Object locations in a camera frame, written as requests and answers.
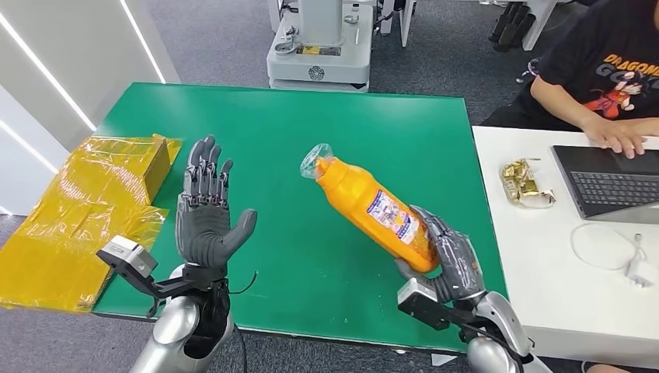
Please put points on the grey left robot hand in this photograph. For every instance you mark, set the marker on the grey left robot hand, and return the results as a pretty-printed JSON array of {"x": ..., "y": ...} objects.
[{"x": 203, "y": 231}]

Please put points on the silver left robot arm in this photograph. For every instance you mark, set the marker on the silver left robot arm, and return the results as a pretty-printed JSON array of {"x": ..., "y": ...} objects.
[{"x": 175, "y": 329}]

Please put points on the gold foil wrapper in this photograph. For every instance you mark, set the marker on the gold foil wrapper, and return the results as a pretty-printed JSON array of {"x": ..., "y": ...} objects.
[{"x": 522, "y": 183}]

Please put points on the yellow plastic sheet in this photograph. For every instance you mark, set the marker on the yellow plastic sheet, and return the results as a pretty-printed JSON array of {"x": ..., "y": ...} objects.
[{"x": 56, "y": 247}]

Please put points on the dark grey laptop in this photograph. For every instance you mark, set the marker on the dark grey laptop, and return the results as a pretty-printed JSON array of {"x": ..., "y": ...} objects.
[{"x": 607, "y": 185}]

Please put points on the person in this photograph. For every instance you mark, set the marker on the person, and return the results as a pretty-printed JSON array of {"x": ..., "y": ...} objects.
[{"x": 587, "y": 62}]

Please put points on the white robot lift machine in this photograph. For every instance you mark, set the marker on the white robot lift machine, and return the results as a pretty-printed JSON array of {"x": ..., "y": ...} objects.
[{"x": 319, "y": 56}]

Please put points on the orange plastic bottle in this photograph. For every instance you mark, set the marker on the orange plastic bottle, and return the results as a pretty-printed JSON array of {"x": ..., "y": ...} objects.
[{"x": 360, "y": 206}]

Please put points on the person's hand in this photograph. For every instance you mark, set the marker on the person's hand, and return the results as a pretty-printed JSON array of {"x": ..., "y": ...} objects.
[{"x": 615, "y": 135}]

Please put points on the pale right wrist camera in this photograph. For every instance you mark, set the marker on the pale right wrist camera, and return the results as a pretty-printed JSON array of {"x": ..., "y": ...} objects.
[{"x": 414, "y": 292}]

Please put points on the white paper scrap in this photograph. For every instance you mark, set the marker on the white paper scrap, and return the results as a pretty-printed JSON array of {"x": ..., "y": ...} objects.
[{"x": 443, "y": 359}]

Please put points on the black stand legs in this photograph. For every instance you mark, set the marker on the black stand legs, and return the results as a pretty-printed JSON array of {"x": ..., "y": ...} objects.
[{"x": 512, "y": 26}]

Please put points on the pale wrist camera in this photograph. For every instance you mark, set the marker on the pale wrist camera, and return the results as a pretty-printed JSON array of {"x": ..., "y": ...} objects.
[
  {"x": 414, "y": 292},
  {"x": 129, "y": 255}
]

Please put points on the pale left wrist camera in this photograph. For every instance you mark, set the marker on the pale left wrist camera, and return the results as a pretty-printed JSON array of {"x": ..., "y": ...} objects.
[{"x": 129, "y": 255}]

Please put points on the yellow wrapped cardboard box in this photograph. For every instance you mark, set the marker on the yellow wrapped cardboard box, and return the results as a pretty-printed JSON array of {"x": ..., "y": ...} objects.
[{"x": 129, "y": 164}]

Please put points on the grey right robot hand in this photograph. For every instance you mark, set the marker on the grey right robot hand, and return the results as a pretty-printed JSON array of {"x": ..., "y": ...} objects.
[{"x": 458, "y": 267}]

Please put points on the white charger plug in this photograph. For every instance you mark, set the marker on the white charger plug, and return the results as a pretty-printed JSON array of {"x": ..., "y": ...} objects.
[{"x": 639, "y": 273}]

